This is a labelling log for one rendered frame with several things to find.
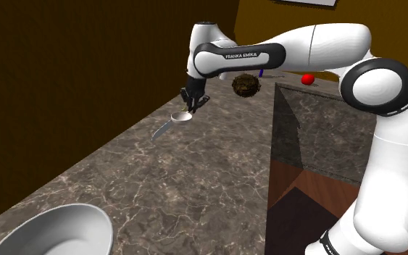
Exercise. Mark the silver spoon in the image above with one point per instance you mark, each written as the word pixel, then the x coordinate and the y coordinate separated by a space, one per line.
pixel 180 118

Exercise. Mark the white bowl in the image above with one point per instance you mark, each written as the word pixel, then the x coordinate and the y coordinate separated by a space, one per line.
pixel 62 233

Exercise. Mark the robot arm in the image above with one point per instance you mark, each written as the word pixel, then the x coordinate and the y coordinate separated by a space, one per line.
pixel 394 176

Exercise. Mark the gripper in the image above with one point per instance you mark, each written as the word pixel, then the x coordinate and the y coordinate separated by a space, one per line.
pixel 195 86

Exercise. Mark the dark brown spiky ball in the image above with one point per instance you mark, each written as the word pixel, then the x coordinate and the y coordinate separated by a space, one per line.
pixel 246 85

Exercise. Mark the red ball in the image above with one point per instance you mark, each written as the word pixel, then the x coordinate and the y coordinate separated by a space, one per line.
pixel 308 79

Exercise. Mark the white wall picture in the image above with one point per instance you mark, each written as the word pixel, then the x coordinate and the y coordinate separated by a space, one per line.
pixel 309 2

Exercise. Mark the blue pen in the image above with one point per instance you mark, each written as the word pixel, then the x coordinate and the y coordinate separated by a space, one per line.
pixel 261 73

